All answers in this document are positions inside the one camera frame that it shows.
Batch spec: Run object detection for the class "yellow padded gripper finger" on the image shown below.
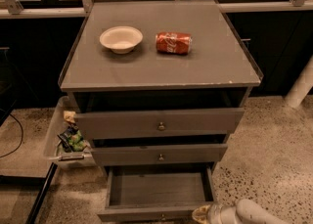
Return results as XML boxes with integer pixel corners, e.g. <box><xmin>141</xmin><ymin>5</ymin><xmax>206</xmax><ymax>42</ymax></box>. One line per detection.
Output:
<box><xmin>192</xmin><ymin>205</ymin><xmax>211</xmax><ymax>224</ymax></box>

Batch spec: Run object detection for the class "grey middle drawer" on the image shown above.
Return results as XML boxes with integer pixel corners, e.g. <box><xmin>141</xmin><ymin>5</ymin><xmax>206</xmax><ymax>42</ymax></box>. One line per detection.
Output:
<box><xmin>92</xmin><ymin>144</ymin><xmax>228</xmax><ymax>166</ymax></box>

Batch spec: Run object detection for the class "black floor bar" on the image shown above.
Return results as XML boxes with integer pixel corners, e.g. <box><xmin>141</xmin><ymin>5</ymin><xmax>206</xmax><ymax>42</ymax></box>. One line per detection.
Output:
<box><xmin>25</xmin><ymin>163</ymin><xmax>58</xmax><ymax>224</ymax></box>

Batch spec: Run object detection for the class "grey bottom drawer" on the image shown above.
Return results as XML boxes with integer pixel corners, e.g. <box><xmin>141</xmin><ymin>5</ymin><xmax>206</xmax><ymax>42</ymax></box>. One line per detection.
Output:
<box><xmin>99</xmin><ymin>163</ymin><xmax>216</xmax><ymax>222</ymax></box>

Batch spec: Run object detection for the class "grey top drawer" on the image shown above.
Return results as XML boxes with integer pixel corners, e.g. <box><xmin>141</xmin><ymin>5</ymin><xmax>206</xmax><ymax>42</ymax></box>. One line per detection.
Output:
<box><xmin>74</xmin><ymin>108</ymin><xmax>244</xmax><ymax>140</ymax></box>

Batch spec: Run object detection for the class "black floor cable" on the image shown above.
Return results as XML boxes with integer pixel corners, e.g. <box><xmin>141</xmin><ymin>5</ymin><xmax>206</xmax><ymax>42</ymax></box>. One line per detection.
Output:
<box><xmin>0</xmin><ymin>108</ymin><xmax>24</xmax><ymax>159</ymax></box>

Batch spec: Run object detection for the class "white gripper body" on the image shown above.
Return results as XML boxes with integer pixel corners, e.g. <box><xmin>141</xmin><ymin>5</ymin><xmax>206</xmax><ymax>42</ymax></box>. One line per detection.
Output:
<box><xmin>207</xmin><ymin>204</ymin><xmax>242</xmax><ymax>224</ymax></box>

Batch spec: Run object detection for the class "green snack bag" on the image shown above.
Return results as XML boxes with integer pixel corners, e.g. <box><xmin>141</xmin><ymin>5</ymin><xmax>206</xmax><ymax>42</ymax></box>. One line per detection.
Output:
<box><xmin>58</xmin><ymin>126</ymin><xmax>87</xmax><ymax>153</ymax></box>

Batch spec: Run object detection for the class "white paper bowl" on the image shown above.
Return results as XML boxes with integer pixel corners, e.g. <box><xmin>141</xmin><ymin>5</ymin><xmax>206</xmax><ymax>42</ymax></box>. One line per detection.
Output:
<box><xmin>99</xmin><ymin>26</ymin><xmax>143</xmax><ymax>54</ymax></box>

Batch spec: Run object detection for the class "white pipe post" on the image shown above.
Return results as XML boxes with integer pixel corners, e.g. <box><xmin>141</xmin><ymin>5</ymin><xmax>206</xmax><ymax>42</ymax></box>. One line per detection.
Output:
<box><xmin>285</xmin><ymin>56</ymin><xmax>313</xmax><ymax>108</ymax></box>

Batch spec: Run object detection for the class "grey wooden drawer cabinet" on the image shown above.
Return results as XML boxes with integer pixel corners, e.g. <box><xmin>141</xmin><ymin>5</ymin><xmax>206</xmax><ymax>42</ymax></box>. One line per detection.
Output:
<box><xmin>58</xmin><ymin>0</ymin><xmax>264</xmax><ymax>177</ymax></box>

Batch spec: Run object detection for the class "red cola can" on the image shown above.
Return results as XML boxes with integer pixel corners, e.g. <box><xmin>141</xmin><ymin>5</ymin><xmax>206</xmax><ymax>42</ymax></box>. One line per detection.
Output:
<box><xmin>156</xmin><ymin>32</ymin><xmax>192</xmax><ymax>55</ymax></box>

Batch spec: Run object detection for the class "grey drawer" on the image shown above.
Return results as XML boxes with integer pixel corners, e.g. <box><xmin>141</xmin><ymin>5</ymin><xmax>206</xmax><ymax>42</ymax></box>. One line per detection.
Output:
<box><xmin>92</xmin><ymin>144</ymin><xmax>228</xmax><ymax>166</ymax></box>
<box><xmin>99</xmin><ymin>163</ymin><xmax>216</xmax><ymax>222</ymax></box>
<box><xmin>74</xmin><ymin>108</ymin><xmax>244</xmax><ymax>140</ymax></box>

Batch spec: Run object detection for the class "clear plastic storage bin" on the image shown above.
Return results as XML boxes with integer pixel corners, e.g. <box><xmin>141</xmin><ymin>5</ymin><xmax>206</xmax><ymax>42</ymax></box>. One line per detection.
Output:
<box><xmin>44</xmin><ymin>96</ymin><xmax>95</xmax><ymax>169</ymax></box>

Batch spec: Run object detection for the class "tan crumpled wrapper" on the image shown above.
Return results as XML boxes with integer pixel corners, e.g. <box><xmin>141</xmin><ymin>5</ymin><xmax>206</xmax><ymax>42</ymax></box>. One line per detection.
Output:
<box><xmin>64</xmin><ymin>111</ymin><xmax>75</xmax><ymax>123</ymax></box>

